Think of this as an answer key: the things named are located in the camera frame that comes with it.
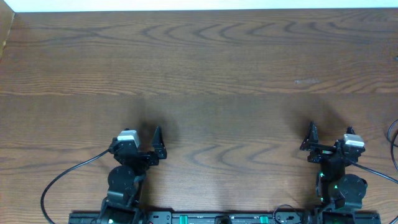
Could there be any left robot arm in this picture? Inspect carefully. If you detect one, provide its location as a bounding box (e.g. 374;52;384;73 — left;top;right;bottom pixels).
92;126;167;223

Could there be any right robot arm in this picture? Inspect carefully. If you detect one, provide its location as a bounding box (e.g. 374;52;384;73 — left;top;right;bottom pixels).
300;121;368;223

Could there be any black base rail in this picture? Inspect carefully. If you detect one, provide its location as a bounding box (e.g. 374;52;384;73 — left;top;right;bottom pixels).
68;211;382;224

